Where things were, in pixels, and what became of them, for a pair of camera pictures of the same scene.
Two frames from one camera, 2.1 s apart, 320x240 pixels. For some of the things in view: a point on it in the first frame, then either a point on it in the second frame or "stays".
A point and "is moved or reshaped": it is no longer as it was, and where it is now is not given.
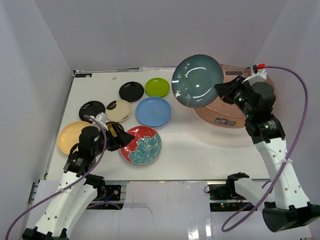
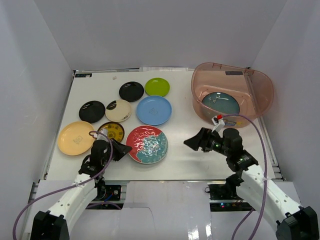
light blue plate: [153, 111] stays
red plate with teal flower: [145, 147] is moved or reshaped
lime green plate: [157, 87] stays
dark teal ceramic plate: [194, 79] -> [222, 102]
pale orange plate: [69, 134] stays
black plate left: [91, 108] stays
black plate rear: [131, 91] stays
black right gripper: [226, 90] -> [202, 139]
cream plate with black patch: [118, 110] stays
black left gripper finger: [123, 139] -> [121, 149]
